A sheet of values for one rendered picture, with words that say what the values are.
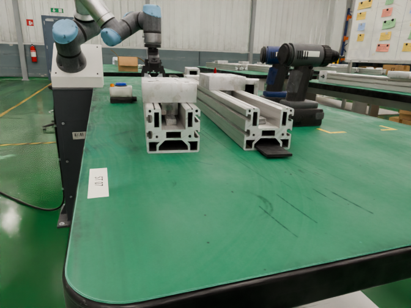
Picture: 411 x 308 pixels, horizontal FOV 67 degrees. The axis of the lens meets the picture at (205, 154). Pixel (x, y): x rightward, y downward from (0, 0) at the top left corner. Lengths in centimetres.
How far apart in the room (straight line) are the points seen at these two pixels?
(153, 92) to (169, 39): 1195
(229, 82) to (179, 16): 1181
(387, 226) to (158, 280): 26
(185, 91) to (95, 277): 44
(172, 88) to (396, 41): 366
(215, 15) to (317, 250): 1289
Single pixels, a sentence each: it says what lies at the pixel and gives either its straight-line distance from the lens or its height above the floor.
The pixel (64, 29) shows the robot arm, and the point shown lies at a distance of 172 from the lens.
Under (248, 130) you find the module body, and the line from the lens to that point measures 62.
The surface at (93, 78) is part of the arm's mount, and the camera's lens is 180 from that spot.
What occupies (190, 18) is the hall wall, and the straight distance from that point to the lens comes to 1280.
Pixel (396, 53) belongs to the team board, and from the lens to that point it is 413.
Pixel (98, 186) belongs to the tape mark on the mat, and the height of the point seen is 78.
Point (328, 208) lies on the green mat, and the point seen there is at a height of 78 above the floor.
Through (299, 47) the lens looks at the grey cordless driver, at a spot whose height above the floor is 99.
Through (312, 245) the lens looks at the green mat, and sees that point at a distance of 34.
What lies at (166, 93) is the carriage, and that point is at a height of 88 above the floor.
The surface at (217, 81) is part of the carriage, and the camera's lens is 91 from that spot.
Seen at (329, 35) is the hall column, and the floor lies 162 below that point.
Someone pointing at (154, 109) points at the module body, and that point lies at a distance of 57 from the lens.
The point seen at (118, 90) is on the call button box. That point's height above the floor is 83.
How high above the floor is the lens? 96
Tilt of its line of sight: 17 degrees down
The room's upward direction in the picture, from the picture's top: 2 degrees clockwise
